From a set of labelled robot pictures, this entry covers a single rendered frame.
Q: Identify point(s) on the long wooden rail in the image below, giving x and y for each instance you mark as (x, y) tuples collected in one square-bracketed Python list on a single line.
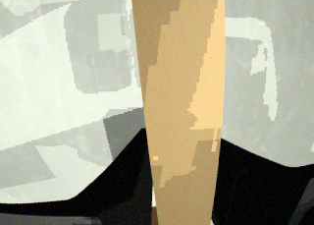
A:
[(180, 46)]

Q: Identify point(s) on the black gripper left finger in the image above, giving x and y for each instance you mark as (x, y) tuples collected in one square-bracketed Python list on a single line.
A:
[(121, 195)]

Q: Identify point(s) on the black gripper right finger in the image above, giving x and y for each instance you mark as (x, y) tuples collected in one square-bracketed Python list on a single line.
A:
[(253, 190)]

